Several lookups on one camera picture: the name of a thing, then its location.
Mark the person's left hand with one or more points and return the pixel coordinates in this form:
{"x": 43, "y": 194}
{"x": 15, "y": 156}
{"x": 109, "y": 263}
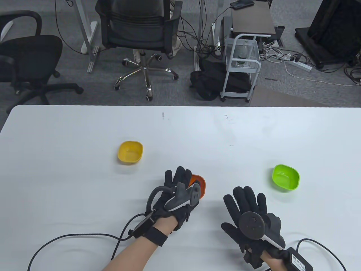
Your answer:
{"x": 180, "y": 176}

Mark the person's right hand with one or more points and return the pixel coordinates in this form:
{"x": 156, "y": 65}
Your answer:
{"x": 246, "y": 199}

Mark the orange small dish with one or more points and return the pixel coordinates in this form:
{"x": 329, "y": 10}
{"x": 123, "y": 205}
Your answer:
{"x": 201, "y": 183}

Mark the green small dish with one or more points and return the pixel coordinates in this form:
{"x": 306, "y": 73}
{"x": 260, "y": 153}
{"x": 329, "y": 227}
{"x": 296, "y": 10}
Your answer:
{"x": 284, "y": 177}

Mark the yellow small dish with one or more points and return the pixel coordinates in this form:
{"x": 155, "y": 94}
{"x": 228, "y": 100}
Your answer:
{"x": 129, "y": 152}

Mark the person's left forearm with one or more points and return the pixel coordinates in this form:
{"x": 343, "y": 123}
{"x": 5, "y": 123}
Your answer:
{"x": 132, "y": 254}

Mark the person's right forearm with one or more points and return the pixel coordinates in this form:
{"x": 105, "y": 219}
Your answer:
{"x": 273, "y": 262}

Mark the grey left hand tracker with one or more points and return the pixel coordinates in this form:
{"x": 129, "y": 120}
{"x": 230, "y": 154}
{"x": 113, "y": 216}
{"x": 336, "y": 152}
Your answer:
{"x": 180, "y": 197}

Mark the grey hand tracker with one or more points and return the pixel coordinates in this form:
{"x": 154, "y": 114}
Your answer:
{"x": 180, "y": 197}
{"x": 251, "y": 224}

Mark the grey right hand tracker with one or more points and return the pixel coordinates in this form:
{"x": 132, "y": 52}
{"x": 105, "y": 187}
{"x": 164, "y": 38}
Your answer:
{"x": 251, "y": 224}

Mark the black backpack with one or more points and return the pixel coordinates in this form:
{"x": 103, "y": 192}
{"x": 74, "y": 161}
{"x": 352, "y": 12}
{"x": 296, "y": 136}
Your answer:
{"x": 206, "y": 82}

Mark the aluminium desk leg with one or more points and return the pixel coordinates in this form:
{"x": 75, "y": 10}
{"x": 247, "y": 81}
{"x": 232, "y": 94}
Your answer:
{"x": 93, "y": 60}
{"x": 196, "y": 60}

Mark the white rolling cart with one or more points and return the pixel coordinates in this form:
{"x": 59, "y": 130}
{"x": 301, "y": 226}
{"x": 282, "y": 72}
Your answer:
{"x": 253, "y": 69}

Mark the beige tote bag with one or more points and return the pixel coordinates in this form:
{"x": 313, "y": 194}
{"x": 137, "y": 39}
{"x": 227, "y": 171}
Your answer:
{"x": 176, "y": 45}

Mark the clear plastic bottle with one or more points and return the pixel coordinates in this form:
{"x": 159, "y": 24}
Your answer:
{"x": 243, "y": 53}

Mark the white power strip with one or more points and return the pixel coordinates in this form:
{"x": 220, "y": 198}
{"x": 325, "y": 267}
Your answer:
{"x": 300, "y": 65}

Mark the grey mesh office chair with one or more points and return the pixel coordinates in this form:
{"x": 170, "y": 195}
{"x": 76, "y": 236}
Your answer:
{"x": 135, "y": 31}

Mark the brown top side table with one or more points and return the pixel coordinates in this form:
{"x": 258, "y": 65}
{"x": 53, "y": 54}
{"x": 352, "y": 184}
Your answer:
{"x": 251, "y": 19}

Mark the white desk leg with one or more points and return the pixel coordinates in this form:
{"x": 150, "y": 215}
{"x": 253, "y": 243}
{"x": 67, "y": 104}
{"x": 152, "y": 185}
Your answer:
{"x": 84, "y": 28}

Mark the black smartphone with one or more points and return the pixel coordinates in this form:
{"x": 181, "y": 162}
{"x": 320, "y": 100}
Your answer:
{"x": 241, "y": 4}

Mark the black equipment stand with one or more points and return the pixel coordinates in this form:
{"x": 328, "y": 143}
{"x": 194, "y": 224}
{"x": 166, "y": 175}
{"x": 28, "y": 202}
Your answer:
{"x": 332, "y": 28}

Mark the black padded office chair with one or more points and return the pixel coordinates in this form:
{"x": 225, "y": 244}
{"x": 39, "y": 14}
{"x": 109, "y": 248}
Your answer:
{"x": 28, "y": 53}

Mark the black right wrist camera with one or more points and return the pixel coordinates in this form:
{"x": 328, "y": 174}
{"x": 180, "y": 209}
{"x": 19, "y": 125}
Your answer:
{"x": 297, "y": 261}

